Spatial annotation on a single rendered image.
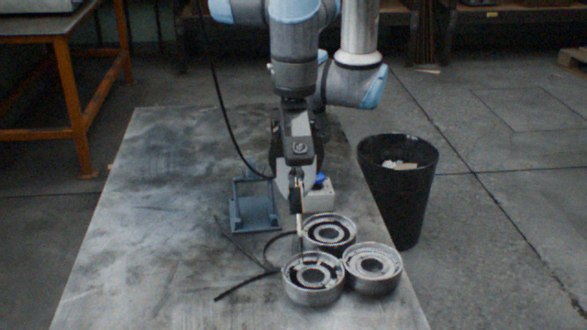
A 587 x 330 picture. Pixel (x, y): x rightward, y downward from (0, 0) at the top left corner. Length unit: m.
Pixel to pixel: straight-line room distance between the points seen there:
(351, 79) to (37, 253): 1.70
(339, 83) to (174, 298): 0.65
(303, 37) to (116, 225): 0.57
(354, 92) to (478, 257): 1.30
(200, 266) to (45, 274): 1.47
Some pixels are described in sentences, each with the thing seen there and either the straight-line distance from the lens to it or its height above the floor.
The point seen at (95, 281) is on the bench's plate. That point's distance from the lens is 1.03.
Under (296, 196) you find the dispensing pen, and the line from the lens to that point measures 0.93.
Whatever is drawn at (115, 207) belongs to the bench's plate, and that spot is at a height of 0.80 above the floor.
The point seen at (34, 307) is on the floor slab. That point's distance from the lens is 2.29.
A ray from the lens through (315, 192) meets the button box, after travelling 1.12.
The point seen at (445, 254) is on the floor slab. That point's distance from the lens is 2.41.
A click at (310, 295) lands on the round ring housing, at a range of 0.89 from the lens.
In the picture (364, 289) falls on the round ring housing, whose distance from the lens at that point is 0.93.
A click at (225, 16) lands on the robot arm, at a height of 1.21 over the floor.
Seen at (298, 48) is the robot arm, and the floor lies 1.20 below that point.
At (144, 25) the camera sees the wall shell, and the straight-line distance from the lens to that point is 4.96.
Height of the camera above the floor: 1.43
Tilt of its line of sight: 29 degrees down
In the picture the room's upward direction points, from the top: straight up
